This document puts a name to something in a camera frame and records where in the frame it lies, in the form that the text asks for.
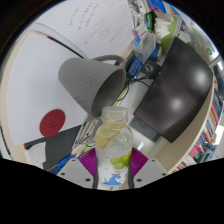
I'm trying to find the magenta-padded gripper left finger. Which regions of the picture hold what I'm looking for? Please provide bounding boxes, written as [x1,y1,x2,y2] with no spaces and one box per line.
[56,147,99,190]

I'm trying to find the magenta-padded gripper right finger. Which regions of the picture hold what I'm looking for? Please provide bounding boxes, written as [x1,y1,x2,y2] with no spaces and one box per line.
[127,147,169,190]

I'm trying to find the clear plastic water bottle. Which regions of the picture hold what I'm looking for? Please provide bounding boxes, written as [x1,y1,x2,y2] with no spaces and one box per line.
[93,106,134,191]

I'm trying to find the grey metal laptop stand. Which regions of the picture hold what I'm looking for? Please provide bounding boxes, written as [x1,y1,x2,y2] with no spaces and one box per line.
[74,118,101,147]

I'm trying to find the flat round red coaster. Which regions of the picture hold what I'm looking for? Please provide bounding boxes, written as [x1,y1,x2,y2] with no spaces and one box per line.
[39,109,67,138]

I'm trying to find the black computer monitor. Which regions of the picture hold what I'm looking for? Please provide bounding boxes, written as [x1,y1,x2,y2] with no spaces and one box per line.
[133,36,214,144]

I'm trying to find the grey ribbed cup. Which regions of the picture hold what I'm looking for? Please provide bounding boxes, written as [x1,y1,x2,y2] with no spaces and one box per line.
[58,54,128,119]

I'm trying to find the blue electronic board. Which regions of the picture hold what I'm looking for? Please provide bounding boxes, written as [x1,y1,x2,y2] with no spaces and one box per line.
[127,56,144,79]

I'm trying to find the blank white paper sheet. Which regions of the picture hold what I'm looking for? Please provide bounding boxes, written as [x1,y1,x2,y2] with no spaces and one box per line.
[5,31,93,147]

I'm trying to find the clear plastic box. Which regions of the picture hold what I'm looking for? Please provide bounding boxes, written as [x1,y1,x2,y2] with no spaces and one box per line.
[134,31,158,64]

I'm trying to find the white paper with handwriting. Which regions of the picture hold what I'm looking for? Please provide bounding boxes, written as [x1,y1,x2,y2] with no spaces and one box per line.
[33,0,136,60]

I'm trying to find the white tissue pack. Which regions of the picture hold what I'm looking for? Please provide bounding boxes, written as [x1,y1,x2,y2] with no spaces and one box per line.
[151,11,178,38]

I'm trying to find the blue and white tissue box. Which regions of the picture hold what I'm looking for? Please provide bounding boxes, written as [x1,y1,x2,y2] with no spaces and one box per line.
[146,0,168,14]

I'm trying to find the coiled blue cable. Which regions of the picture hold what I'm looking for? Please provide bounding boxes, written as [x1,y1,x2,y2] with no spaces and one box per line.
[48,153,76,174]

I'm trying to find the black tangled cables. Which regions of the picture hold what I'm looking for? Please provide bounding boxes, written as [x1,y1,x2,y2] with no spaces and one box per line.
[114,74,151,104]

